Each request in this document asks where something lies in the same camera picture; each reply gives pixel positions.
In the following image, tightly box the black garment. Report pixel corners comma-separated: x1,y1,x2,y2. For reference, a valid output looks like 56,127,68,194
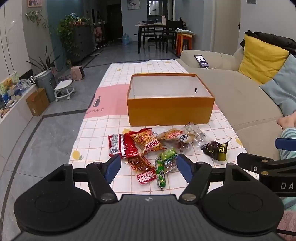
240,29,296,56

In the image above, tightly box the beige sofa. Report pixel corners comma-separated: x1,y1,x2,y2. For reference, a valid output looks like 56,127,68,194
174,46,296,161

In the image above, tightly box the person's striped pant leg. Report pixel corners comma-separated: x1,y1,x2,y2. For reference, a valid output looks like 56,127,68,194
280,127,296,161

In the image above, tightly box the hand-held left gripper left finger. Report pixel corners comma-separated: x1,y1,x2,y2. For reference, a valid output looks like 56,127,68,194
43,154,122,202

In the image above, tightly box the dark dining chair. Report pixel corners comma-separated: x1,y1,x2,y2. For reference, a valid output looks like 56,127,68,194
142,27,163,49
166,20,184,53

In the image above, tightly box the orange snack packet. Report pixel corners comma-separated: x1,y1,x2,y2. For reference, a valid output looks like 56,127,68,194
162,128,197,153

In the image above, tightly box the trailing green plant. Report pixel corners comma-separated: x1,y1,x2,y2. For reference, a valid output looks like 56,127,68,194
56,17,91,61

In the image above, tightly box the pink garment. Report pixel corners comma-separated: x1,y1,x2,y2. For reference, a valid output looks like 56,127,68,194
276,209,296,241

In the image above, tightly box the yellow cushion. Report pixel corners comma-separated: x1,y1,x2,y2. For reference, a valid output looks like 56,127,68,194
238,34,290,85

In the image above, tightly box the red stick snack packet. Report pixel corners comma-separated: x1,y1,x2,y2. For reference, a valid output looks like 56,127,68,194
128,128,166,156

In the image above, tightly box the light blue cushion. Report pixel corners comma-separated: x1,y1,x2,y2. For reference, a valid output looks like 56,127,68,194
259,54,296,117

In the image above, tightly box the cluster of small ornaments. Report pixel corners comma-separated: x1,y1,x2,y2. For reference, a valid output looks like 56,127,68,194
19,77,37,89

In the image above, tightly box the dark snack packet yellow label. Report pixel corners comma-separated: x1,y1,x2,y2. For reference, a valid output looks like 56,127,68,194
200,137,233,162

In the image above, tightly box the hanging vine plant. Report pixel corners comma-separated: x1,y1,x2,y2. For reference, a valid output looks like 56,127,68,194
25,10,50,36

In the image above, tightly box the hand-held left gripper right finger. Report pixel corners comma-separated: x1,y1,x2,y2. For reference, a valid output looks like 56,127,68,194
176,153,255,202

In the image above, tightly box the teddy bear photo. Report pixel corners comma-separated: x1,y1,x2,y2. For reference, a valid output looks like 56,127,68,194
0,72,21,103

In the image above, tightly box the brown jerky packet red label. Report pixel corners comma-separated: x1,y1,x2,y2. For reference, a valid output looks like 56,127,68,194
127,155,157,185

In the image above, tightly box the clear snack packet white label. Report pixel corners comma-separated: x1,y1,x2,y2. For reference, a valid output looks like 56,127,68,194
184,123,211,149

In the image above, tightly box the orange cardboard box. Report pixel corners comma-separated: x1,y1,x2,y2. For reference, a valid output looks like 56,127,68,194
126,73,216,127

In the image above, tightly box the smartphone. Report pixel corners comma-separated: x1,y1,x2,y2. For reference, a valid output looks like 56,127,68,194
194,54,210,68

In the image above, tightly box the checked lemon print tablecloth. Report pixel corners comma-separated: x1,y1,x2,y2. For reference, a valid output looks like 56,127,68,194
69,59,260,202

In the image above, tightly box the grey dresser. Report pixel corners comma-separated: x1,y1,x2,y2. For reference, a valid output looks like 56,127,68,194
73,24,95,63

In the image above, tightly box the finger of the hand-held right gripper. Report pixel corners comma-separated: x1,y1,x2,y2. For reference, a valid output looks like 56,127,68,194
275,137,296,151
237,152,296,177

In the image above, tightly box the orange plastic stool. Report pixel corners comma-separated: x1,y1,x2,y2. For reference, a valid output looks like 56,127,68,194
175,32,194,57

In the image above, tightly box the green sausage stick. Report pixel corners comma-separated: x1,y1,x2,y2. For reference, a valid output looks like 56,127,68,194
155,157,167,191

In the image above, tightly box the green snack packet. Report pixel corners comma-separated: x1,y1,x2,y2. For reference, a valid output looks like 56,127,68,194
160,148,180,173

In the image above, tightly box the dark wooden door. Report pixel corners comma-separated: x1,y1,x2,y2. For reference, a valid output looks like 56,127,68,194
108,3,122,40

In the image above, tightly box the dark dining table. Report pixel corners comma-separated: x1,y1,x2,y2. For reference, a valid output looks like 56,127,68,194
135,22,176,54

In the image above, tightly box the person's bare foot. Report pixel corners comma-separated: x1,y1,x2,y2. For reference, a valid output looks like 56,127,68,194
277,115,296,128

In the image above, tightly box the grey plant pot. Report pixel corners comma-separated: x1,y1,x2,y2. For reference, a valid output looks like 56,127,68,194
34,69,56,103

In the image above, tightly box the brown cardboard carton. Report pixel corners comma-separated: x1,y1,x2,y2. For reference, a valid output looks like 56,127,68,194
25,87,50,116

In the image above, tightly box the red and silver snack packet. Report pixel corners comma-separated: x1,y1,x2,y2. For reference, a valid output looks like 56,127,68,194
108,133,139,159

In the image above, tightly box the wall mirror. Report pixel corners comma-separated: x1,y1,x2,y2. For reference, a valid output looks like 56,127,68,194
149,0,164,16

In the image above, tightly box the pink space heater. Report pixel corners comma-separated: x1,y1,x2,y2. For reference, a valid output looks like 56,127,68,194
70,65,85,82

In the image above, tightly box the spiky potted plant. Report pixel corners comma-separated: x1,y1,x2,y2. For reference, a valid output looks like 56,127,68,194
26,45,61,73

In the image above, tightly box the white rolling stool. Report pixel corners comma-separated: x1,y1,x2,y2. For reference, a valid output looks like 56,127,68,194
54,78,76,102

